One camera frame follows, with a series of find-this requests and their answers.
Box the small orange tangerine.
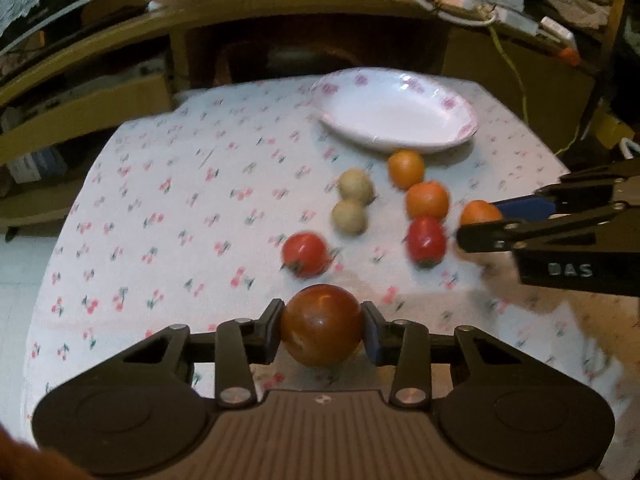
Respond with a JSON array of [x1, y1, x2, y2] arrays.
[[405, 181, 450, 221], [387, 150, 425, 191], [459, 200, 503, 226]]

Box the large dark red tomato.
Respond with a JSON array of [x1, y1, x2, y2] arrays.
[[281, 284, 364, 367]]

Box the small red tomato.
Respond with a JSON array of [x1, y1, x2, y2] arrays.
[[406, 216, 447, 268], [281, 231, 332, 278]]

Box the small brown kiwi fruit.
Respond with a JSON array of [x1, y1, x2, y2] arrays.
[[331, 198, 369, 236], [337, 168, 376, 205]]

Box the cherry print tablecloth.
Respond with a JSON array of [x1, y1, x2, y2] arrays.
[[22, 71, 640, 480]]

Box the small red object on cabinet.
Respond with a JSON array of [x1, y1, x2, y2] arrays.
[[556, 48, 582, 67]]

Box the white power strip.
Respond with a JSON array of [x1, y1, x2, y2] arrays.
[[539, 16, 577, 51]]

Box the white floral plate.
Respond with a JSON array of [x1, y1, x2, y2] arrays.
[[309, 67, 478, 154]]

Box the white set-top box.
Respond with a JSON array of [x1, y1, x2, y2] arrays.
[[484, 4, 539, 36]]

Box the wooden tv cabinet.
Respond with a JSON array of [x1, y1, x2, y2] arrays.
[[0, 0, 629, 233]]

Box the yellow cable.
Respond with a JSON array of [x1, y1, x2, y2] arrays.
[[487, 24, 584, 157]]

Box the white cable loop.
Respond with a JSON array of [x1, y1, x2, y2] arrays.
[[399, 0, 499, 28]]

